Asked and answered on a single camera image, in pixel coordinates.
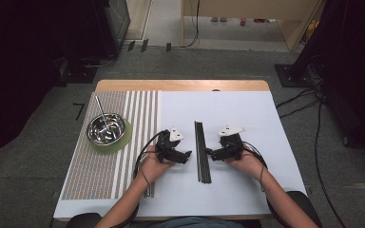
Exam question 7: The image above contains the glass fronted cabinet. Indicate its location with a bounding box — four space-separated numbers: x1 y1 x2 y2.
101 0 131 48

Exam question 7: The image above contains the right hand-held gripper cable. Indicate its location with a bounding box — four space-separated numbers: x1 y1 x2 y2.
240 141 288 228

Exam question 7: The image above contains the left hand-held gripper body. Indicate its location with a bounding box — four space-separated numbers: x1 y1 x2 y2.
154 126 185 164

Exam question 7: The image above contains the hanging black cable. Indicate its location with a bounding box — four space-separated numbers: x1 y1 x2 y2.
180 0 202 49

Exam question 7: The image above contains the black chair armrest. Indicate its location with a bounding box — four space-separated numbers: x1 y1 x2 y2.
66 212 103 228
286 190 324 228

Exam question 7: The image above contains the left hand-held gripper cable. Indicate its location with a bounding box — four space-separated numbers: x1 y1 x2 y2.
110 129 169 228

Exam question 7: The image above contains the person's blue clothing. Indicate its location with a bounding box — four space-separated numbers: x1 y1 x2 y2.
139 216 246 228

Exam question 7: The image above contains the person's right hand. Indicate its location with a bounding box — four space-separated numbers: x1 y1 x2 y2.
224 148 268 182

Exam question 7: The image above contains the person's left hand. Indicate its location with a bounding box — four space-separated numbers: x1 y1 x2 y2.
137 145 176 186

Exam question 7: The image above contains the silver metal stick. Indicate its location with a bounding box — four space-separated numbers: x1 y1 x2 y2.
94 95 111 130

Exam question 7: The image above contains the striped woven placemat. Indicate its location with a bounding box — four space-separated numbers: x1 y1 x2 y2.
61 90 163 200

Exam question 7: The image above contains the stainless steel bowl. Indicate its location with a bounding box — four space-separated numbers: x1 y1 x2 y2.
86 112 127 147

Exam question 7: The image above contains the hand-held gripper cable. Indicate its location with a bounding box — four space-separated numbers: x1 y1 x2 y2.
110 129 169 228
240 141 288 228

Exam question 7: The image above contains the black floor tape corner mark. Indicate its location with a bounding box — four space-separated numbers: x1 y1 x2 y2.
72 102 86 122

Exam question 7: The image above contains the light wooden desk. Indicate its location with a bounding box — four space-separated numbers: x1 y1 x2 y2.
180 0 327 52

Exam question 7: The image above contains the black bar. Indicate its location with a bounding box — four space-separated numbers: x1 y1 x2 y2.
194 120 213 184

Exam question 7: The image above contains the black curtain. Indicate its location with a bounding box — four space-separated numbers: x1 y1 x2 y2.
289 0 365 161
0 0 122 169

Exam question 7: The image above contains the black stand base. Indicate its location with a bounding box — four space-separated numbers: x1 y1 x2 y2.
274 63 315 88
56 56 100 86

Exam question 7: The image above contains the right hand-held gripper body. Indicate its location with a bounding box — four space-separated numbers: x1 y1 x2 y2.
218 125 247 162

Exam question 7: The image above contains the black floor cable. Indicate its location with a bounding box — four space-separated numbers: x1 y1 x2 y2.
275 56 348 228

